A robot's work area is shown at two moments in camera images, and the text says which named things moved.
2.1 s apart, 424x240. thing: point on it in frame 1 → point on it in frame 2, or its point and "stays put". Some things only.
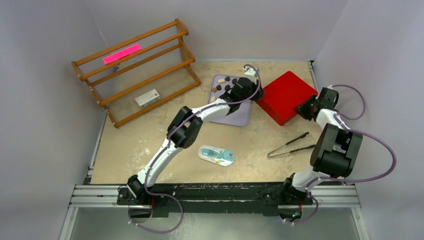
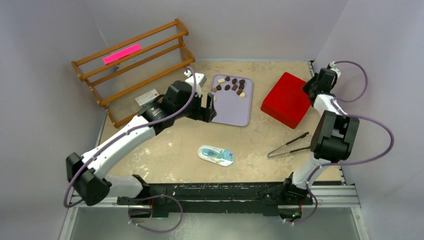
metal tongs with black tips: [303, 135] stays put
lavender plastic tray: [239, 114] stays put
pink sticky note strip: [121, 54] stays put
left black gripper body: [256, 97] → [196, 111]
